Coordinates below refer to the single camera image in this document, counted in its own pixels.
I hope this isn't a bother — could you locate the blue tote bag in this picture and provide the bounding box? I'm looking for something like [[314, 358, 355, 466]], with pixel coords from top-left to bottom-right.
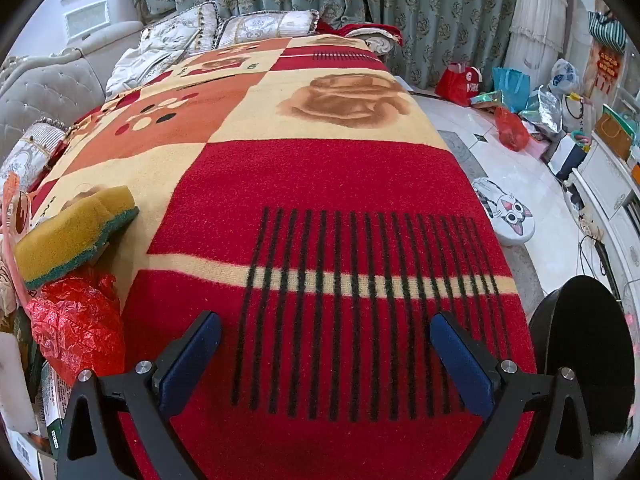
[[492, 66, 532, 108]]

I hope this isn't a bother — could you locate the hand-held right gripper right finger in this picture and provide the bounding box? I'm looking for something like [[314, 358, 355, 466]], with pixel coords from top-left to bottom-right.
[[429, 311, 596, 480]]

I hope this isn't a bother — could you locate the white tv cabinet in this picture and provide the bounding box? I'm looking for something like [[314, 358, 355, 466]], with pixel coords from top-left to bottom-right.
[[570, 105, 640, 311]]

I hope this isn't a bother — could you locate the red hanging decoration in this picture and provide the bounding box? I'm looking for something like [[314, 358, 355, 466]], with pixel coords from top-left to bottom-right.
[[590, 42, 626, 96]]

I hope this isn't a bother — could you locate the black trash bin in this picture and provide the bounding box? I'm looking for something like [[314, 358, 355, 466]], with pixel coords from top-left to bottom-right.
[[527, 275, 636, 436]]

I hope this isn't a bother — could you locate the red throw cloth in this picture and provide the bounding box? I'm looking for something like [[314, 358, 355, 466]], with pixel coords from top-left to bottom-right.
[[315, 21, 403, 48]]

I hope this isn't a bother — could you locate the crumpled red plastic bag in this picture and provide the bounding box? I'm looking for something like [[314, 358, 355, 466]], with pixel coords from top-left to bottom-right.
[[27, 265, 126, 388]]

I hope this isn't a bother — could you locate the grey rug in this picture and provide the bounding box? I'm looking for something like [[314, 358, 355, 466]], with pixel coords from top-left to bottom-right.
[[437, 130, 481, 181]]

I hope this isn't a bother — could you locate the lace-covered standing air conditioner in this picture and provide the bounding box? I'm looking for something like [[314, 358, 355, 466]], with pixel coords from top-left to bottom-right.
[[505, 0, 571, 68]]

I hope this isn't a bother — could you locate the grey tufted sofa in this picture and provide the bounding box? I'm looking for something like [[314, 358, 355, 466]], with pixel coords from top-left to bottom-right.
[[0, 20, 146, 191]]

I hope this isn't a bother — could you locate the yellow and green sponge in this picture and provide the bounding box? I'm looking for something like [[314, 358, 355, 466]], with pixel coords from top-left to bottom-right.
[[14, 185, 140, 291]]

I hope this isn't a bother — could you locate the red and yellow printed blanket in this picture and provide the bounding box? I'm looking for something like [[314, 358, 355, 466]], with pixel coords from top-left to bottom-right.
[[30, 34, 538, 480]]

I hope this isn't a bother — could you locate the red gift bag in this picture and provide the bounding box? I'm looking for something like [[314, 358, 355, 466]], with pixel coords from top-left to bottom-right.
[[435, 62, 483, 107]]

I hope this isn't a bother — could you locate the green patterned curtain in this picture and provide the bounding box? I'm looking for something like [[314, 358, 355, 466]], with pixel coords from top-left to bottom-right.
[[125, 0, 523, 91]]

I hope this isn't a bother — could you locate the silver foil bag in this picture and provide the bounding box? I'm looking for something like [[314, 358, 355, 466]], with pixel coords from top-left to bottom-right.
[[525, 85, 566, 136]]

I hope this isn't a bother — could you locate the white plastic bag blue print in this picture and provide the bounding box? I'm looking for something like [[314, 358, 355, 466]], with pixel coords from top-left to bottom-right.
[[550, 58, 583, 96]]

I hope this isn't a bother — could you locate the white quilted cloth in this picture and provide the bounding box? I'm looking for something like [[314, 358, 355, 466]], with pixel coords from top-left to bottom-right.
[[105, 45, 186, 98]]

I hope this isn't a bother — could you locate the white and navy bag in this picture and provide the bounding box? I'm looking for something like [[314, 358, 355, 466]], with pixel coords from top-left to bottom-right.
[[547, 132, 593, 181]]

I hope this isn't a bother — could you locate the cat print stool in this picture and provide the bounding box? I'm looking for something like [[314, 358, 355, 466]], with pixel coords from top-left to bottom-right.
[[470, 177, 536, 247]]

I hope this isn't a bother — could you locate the striped tote bag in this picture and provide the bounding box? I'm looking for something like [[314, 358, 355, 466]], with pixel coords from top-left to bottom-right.
[[587, 10, 628, 53]]

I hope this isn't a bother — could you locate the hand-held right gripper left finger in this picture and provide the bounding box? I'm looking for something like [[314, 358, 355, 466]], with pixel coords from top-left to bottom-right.
[[56, 310, 223, 480]]

